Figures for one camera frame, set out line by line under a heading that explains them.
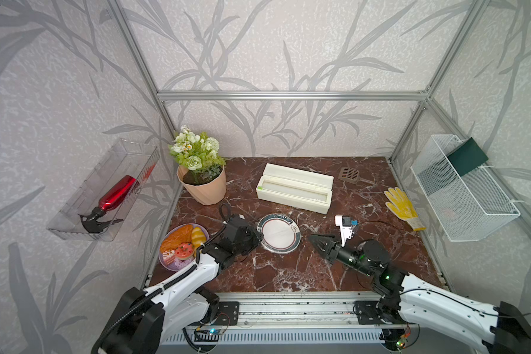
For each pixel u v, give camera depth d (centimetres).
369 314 75
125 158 78
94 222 59
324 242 64
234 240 64
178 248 83
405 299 54
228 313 74
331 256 62
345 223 64
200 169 91
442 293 50
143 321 39
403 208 102
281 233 89
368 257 56
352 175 112
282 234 89
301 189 99
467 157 73
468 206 60
